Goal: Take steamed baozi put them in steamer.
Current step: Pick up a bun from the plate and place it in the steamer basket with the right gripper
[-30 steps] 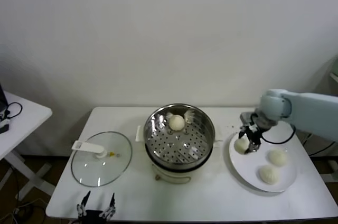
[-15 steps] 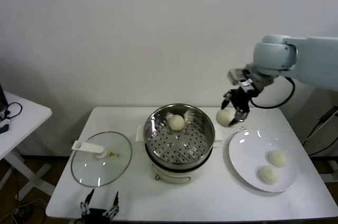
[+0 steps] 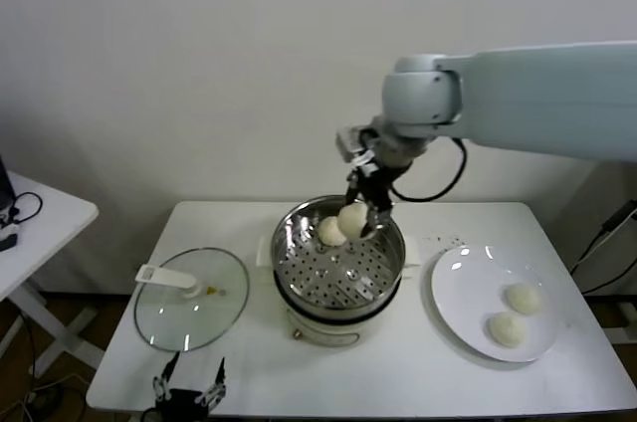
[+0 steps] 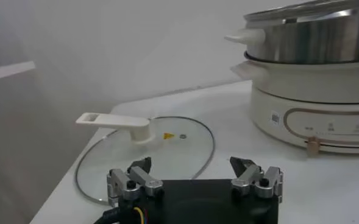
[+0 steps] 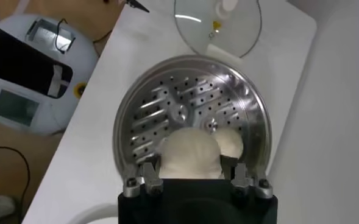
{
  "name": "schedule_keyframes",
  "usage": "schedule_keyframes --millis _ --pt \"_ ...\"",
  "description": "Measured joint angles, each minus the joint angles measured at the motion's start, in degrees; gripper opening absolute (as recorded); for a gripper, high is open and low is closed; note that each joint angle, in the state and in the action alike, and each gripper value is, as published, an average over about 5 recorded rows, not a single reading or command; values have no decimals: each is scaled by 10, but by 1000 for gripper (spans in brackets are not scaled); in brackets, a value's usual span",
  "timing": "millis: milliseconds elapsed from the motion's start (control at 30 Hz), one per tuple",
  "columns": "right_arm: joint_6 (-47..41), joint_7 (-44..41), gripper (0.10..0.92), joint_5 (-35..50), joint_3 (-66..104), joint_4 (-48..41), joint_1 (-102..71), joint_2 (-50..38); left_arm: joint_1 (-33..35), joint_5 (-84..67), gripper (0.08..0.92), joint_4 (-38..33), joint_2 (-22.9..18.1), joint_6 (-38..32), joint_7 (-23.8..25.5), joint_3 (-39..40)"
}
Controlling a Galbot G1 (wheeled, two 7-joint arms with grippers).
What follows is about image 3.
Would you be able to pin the white electric cooker base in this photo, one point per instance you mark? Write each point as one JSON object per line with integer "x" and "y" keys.
{"x": 323, "y": 332}

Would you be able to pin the white side table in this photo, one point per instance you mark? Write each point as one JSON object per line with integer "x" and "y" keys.
{"x": 55, "y": 223}

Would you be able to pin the dark laptop screen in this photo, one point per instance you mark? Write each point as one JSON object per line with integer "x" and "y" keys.
{"x": 5, "y": 188}

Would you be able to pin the stainless steel steamer basket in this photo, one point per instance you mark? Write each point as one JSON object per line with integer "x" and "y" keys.
{"x": 348, "y": 282}

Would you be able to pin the white steamed baozi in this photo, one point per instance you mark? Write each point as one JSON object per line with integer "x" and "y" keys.
{"x": 326, "y": 233}
{"x": 523, "y": 298}
{"x": 506, "y": 330}
{"x": 353, "y": 220}

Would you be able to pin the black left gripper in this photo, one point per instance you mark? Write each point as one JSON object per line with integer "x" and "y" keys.
{"x": 181, "y": 404}

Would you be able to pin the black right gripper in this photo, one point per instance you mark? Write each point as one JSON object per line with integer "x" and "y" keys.
{"x": 375, "y": 185}

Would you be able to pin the white floor stand base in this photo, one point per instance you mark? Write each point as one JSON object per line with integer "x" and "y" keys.
{"x": 628, "y": 322}

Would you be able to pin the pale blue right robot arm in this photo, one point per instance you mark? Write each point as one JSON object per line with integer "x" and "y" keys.
{"x": 537, "y": 93}

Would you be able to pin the white round plate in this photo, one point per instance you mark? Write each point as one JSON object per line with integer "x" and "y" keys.
{"x": 463, "y": 302}

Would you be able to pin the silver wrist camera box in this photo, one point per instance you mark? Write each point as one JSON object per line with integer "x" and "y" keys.
{"x": 349, "y": 143}

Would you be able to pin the black power adapter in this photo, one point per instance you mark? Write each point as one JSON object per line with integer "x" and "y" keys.
{"x": 617, "y": 217}

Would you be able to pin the small white adapter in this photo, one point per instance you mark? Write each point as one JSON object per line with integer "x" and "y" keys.
{"x": 9, "y": 230}

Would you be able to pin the small black device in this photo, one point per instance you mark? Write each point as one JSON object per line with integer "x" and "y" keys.
{"x": 7, "y": 242}

